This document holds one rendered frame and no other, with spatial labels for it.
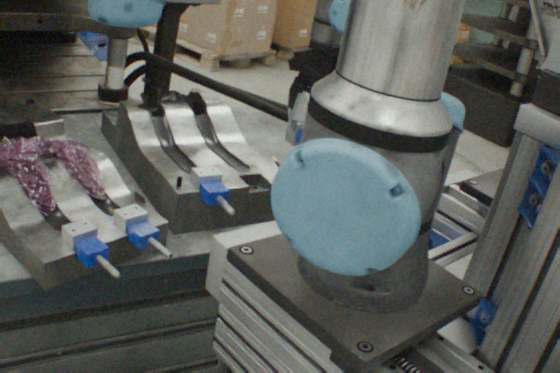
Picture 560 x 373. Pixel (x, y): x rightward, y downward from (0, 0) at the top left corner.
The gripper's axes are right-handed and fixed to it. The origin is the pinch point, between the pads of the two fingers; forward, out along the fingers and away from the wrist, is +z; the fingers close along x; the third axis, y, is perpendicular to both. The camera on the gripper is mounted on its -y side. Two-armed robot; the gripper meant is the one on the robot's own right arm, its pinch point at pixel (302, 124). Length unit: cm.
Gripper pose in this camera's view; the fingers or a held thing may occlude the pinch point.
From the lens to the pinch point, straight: 136.6
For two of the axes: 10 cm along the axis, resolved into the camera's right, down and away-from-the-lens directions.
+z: -1.9, 9.0, 3.9
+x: 8.3, -0.7, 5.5
